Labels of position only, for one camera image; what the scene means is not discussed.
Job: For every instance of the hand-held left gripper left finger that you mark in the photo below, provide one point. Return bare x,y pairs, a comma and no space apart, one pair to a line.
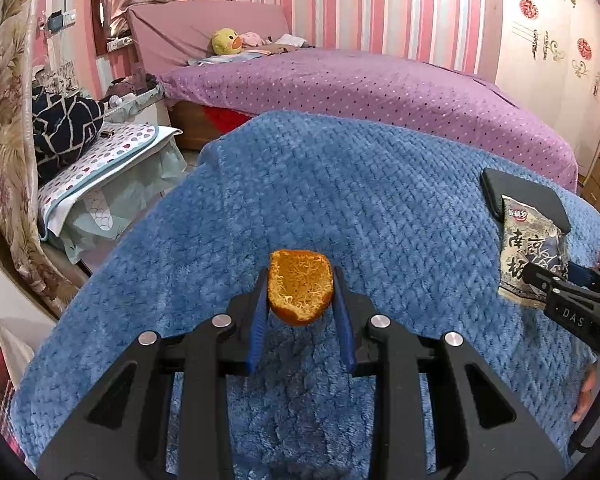
257,332

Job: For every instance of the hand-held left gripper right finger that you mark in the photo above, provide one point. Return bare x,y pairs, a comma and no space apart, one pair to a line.
345,332

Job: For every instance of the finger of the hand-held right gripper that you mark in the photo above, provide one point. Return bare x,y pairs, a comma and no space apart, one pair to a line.
585,274
540,280

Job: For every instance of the patterned snack packet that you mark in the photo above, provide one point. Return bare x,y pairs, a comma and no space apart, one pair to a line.
527,240

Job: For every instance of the orange peel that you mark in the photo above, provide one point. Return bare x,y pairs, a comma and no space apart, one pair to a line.
300,285

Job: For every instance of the person's right hand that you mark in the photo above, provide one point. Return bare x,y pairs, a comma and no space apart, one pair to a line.
587,390

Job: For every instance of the black flat case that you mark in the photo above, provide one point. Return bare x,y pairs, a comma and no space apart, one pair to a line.
505,185

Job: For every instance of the blue fleece blanket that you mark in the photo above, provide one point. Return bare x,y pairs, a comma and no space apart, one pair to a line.
230,210

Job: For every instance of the light green patterned sheet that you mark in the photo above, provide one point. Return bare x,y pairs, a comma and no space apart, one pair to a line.
110,215

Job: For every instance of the white wardrobe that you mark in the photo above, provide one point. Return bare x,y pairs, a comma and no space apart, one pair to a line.
545,75

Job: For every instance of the polka dot cloth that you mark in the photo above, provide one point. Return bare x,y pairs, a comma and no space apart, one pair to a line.
110,150

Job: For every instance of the purple dotted bedspread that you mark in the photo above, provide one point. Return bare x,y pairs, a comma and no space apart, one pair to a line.
370,95

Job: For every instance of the light blue cloth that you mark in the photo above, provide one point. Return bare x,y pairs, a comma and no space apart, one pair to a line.
220,59

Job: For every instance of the black patterned cushion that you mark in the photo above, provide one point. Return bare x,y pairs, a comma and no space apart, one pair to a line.
62,127

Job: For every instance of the beige garment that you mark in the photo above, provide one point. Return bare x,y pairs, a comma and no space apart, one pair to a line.
285,44

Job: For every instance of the yellow duck plush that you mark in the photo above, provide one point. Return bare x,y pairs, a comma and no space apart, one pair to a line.
222,42

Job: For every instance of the pink plush toy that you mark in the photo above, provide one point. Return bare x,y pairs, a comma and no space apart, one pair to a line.
251,39

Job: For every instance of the pink covered headboard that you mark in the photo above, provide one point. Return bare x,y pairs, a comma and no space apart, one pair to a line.
180,30

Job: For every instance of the white power strip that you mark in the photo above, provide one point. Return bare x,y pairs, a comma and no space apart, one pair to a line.
119,43

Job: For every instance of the beige floral curtain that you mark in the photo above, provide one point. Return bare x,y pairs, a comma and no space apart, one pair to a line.
5,110

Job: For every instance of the wooden bed frame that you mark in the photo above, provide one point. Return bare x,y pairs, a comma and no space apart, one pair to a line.
190,127

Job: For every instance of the wall switch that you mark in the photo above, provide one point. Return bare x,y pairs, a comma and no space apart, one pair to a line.
60,19

